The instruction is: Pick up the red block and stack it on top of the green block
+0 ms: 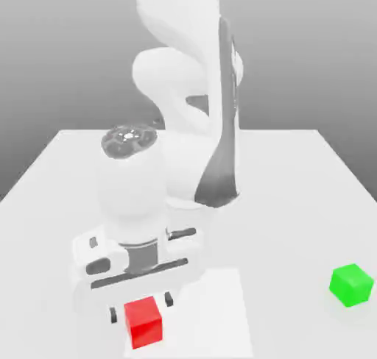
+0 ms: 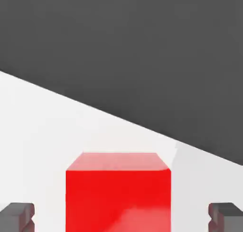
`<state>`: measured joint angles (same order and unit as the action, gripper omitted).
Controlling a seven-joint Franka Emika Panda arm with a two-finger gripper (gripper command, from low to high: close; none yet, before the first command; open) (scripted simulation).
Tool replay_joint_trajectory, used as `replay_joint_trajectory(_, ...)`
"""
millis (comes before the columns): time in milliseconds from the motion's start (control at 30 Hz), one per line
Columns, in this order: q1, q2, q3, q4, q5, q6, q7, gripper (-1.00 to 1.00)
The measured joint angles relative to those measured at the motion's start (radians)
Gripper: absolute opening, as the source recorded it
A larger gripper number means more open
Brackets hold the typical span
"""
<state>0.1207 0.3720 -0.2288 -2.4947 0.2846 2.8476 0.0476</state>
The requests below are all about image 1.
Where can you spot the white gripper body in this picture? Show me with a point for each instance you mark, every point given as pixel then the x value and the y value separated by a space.
pixel 138 287

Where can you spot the small red cube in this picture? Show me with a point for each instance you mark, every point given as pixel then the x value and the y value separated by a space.
pixel 144 323

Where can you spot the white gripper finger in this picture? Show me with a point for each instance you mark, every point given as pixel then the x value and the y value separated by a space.
pixel 113 315
pixel 168 299

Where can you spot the small green cube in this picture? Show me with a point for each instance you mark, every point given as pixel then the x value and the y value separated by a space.
pixel 350 285

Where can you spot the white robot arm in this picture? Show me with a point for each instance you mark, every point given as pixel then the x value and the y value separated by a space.
pixel 182 70

